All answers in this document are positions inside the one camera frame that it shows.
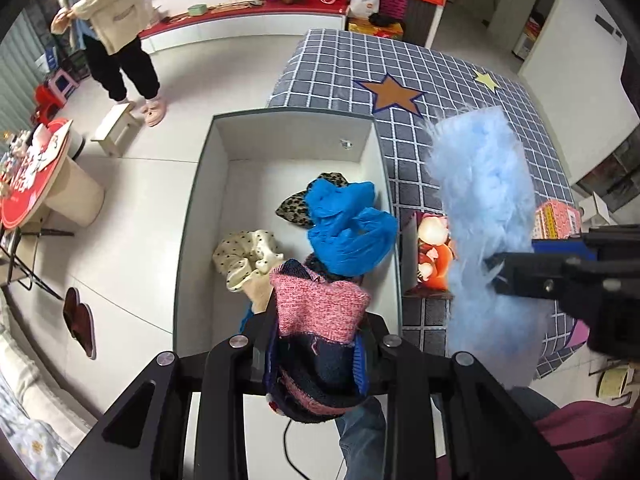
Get light blue fluffy cloth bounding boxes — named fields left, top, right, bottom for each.
left=425, top=106, right=552, bottom=389

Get pink navy knitted hat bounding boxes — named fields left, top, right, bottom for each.
left=264, top=259, right=370, bottom=424

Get tan plush cloth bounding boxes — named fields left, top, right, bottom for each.
left=242, top=274, right=273, bottom=314

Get cream polka dot scrunchie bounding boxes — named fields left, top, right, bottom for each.
left=212, top=230, right=284, bottom=292

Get blue plastic bag bundle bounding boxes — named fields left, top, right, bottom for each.
left=305, top=179, right=398, bottom=278

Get leopard print scrunchie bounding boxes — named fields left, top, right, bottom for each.
left=276, top=172, right=348, bottom=229

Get pink red carton box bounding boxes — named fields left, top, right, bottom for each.
left=532, top=200, right=582, bottom=240

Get operator jeans legs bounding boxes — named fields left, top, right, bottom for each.
left=335, top=396, right=386, bottom=480

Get orange illustrated flat box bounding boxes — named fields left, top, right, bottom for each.
left=400, top=211, right=456, bottom=299

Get dark knitted scrunchie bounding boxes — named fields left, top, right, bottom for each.
left=304, top=254, right=363, bottom=285

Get dark red slippers pair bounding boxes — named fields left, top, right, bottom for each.
left=63, top=287, right=96, bottom=360

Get grey storage box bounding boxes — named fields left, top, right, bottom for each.
left=174, top=107, right=393, bottom=356

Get grey checkered star rug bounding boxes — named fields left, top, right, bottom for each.
left=269, top=28, right=574, bottom=387

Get small white wooden stool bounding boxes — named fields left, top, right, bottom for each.
left=90, top=102, right=142, bottom=158

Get round red top table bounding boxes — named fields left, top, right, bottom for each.
left=1, top=118, right=105, bottom=230

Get standing person cream jacket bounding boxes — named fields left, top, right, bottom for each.
left=51, top=0, right=166, bottom=127

